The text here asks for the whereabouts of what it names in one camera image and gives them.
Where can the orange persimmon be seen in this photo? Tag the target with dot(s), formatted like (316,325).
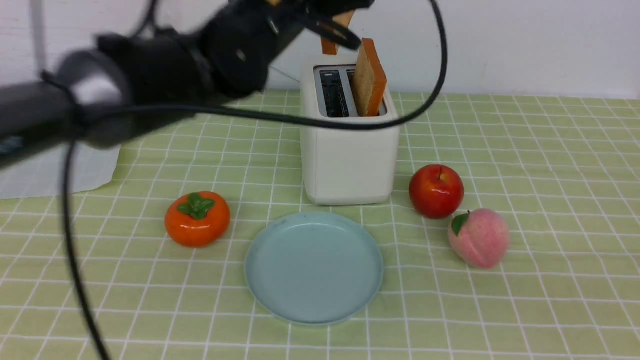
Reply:
(197,219)

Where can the toast slice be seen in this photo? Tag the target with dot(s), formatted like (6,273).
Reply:
(369,80)
(328,46)

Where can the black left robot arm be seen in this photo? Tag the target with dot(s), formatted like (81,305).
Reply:
(126,87)

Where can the green checkered tablecloth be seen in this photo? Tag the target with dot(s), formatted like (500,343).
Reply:
(563,172)

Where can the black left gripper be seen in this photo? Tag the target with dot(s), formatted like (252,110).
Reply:
(328,19)

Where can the pink peach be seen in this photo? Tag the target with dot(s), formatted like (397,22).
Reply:
(480,237)

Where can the red apple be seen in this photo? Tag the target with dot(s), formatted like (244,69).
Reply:
(436,191)

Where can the light blue plate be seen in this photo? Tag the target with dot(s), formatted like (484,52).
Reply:
(314,268)

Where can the white toaster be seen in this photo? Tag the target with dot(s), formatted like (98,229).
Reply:
(344,168)

